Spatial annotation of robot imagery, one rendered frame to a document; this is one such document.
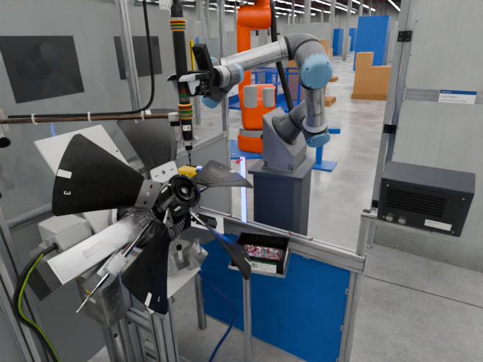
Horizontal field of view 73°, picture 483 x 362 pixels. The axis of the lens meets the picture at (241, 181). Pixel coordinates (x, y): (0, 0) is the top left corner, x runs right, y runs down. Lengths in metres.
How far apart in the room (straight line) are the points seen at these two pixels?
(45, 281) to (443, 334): 2.17
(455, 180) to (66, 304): 1.75
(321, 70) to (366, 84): 8.94
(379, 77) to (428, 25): 7.64
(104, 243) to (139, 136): 0.39
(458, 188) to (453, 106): 1.49
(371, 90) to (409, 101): 7.62
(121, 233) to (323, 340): 1.12
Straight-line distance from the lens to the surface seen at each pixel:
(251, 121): 5.00
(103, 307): 1.44
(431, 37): 2.60
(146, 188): 1.05
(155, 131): 1.20
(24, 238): 1.68
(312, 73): 1.30
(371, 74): 10.20
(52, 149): 1.29
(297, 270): 1.58
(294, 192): 1.76
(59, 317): 1.95
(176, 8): 1.05
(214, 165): 1.36
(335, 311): 1.64
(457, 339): 2.51
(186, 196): 1.06
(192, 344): 2.20
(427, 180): 1.20
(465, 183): 1.21
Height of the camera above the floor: 1.66
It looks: 23 degrees down
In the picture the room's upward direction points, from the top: 1 degrees counter-clockwise
